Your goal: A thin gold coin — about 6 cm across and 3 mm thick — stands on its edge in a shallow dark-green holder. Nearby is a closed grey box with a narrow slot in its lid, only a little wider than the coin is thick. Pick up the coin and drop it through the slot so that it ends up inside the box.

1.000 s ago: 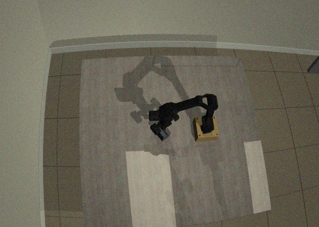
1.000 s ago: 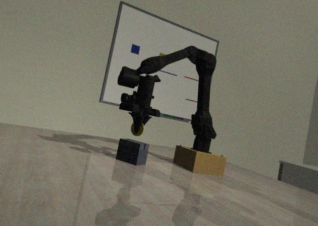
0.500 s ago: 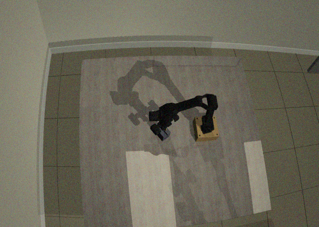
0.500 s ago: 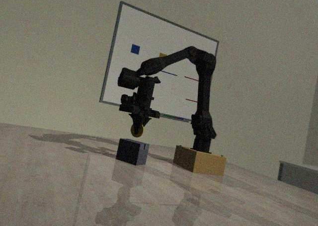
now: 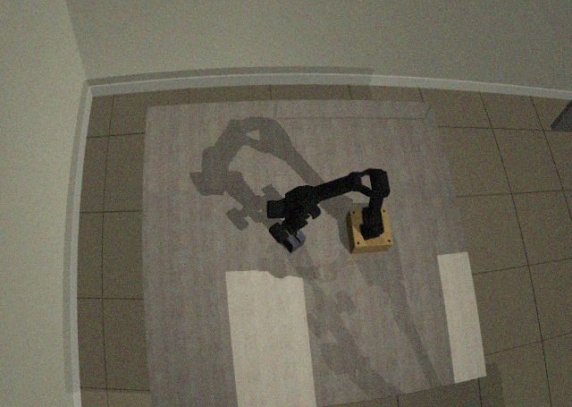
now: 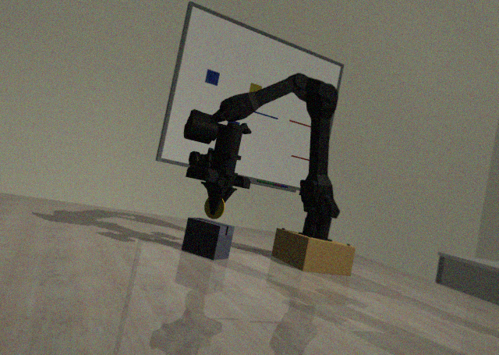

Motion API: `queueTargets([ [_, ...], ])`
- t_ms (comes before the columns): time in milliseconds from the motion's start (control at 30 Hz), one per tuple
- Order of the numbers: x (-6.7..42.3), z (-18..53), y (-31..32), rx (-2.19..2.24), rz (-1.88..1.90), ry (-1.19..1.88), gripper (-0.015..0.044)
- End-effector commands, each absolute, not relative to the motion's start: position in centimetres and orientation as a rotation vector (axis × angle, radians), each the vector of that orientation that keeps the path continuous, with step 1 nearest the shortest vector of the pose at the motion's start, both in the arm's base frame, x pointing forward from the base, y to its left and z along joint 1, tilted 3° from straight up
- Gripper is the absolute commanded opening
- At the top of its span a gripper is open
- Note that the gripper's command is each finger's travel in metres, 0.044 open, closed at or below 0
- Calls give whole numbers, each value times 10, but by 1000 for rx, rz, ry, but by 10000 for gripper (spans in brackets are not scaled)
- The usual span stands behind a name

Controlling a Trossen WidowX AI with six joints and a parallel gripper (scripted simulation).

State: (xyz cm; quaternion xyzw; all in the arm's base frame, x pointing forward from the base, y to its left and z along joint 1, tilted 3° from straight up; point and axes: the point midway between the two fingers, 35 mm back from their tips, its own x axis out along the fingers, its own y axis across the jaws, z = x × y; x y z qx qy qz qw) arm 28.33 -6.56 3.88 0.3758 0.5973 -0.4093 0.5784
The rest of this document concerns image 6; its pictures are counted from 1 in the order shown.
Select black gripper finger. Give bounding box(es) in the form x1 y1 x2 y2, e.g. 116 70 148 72
201 182 228 215
222 187 237 202

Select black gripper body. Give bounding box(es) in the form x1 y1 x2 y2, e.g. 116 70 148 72
186 146 251 189

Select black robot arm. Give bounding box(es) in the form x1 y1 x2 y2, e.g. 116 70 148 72
184 73 340 241

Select thin gold coin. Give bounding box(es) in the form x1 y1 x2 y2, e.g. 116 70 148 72
204 198 225 219

